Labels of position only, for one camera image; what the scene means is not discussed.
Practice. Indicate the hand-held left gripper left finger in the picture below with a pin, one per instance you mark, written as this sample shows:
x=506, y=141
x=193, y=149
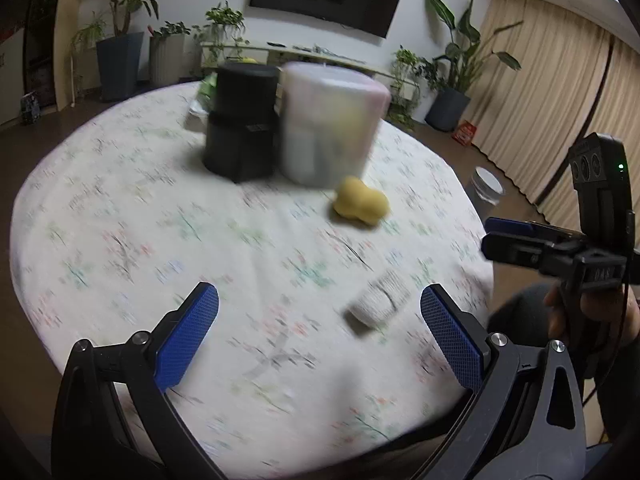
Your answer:
x=187, y=335

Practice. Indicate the beige curtain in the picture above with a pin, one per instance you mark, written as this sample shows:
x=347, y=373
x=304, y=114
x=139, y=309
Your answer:
x=550, y=85

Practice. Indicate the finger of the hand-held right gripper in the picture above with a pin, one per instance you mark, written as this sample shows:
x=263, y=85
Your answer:
x=520, y=255
x=515, y=227

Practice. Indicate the red box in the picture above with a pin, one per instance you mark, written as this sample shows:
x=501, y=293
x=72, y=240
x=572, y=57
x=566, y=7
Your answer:
x=465, y=132

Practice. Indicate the small bushy potted plant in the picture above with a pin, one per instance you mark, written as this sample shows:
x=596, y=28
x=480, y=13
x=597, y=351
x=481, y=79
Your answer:
x=222, y=22

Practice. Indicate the small green potted plant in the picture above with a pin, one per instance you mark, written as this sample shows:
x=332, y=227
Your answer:
x=407, y=67

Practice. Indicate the white trash bin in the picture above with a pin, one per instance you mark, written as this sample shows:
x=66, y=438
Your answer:
x=486, y=190

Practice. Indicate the white television console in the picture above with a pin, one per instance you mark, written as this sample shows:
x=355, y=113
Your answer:
x=310, y=56

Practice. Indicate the green packet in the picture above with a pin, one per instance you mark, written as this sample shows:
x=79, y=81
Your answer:
x=206, y=89

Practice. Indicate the dark wooden cabinet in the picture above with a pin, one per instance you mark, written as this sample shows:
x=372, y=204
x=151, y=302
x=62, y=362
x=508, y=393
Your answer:
x=40, y=45

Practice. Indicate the person's right hand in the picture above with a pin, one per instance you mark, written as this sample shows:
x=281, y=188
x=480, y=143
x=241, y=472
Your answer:
x=554, y=312

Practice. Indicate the white sock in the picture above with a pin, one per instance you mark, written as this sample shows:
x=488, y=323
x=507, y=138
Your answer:
x=375, y=305

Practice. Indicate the large-leaf plant in dark pot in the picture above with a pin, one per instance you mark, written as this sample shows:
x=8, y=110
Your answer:
x=447, y=107

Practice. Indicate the thin leafy plant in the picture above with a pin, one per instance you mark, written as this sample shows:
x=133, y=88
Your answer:
x=90, y=35

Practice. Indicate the tall plant in dark pot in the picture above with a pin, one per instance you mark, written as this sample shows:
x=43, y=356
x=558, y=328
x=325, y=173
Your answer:
x=120, y=65

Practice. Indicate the black container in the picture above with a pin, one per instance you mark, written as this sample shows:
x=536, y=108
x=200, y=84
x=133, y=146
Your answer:
x=240, y=125

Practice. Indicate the yellow sponge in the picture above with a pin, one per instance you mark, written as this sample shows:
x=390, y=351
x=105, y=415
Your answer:
x=357, y=202

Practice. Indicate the plant in beige ribbed pot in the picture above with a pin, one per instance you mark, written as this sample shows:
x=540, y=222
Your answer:
x=167, y=60

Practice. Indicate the translucent plastic container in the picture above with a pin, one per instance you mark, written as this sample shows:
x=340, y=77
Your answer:
x=325, y=125

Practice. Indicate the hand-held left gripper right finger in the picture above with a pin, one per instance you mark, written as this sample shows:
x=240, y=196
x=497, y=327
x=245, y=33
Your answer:
x=450, y=335

